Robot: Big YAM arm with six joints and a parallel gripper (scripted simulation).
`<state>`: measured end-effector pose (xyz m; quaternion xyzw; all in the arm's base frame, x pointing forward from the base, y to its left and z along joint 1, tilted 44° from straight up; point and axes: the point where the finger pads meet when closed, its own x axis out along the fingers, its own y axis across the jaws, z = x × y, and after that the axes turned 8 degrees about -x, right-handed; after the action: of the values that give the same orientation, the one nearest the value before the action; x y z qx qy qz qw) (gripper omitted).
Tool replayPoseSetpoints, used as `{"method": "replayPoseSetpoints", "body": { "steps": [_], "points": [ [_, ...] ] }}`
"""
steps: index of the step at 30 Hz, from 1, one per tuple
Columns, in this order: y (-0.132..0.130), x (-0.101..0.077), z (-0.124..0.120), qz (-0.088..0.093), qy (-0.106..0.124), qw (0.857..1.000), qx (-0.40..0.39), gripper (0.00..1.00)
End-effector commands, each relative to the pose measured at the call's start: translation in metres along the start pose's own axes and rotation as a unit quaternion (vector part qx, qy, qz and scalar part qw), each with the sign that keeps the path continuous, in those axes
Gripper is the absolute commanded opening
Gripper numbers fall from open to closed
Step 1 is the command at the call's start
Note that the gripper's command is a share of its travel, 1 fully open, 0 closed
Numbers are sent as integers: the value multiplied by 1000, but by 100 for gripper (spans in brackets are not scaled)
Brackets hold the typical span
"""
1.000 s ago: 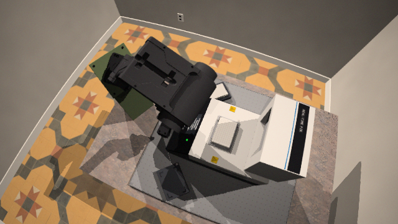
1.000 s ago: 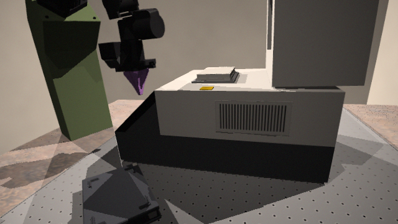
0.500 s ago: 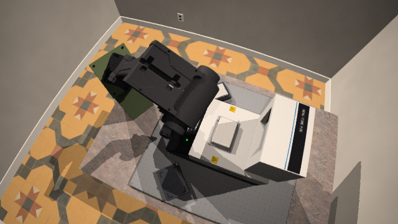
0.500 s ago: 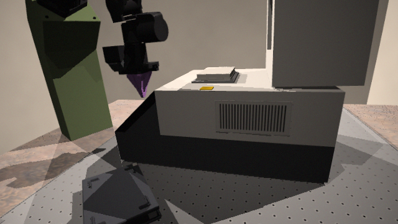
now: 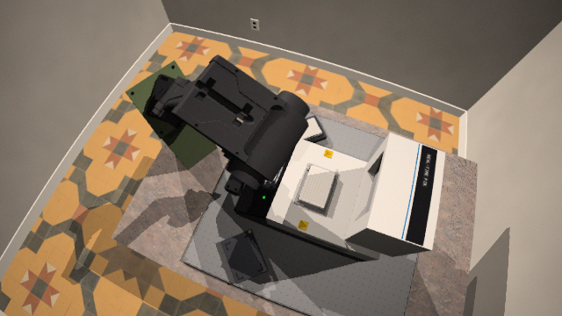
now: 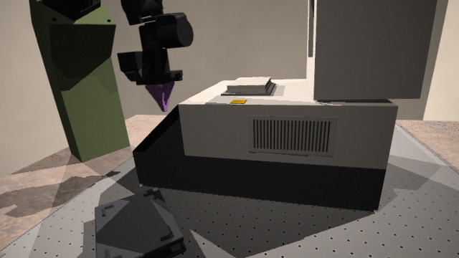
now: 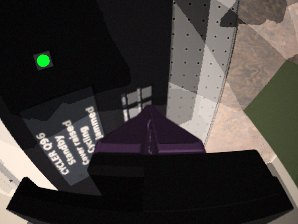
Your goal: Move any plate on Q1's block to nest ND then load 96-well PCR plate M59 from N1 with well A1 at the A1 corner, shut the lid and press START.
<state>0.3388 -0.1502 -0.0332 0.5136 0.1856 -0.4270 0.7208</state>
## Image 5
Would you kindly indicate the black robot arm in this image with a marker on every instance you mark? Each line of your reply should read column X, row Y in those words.
column 260, row 145

